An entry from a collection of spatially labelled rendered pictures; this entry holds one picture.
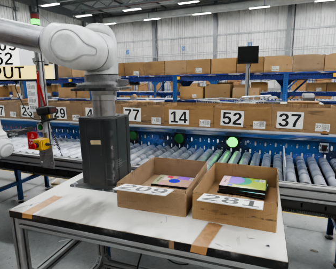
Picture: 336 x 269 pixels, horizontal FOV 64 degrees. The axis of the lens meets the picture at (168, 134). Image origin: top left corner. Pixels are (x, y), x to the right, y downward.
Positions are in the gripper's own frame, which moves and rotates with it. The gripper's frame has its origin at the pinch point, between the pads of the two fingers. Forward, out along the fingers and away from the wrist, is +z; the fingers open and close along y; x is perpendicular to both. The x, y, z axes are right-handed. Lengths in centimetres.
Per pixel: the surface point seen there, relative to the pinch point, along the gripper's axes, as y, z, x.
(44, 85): -1.2, 15.4, -26.6
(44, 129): -3.0, 10.3, 1.3
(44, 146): -3.5, 7.9, 12.1
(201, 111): -91, 73, -6
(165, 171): -91, 2, 17
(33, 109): 6.9, 12.6, -11.4
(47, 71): 3.7, 24.5, -35.7
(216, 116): -102, 73, -2
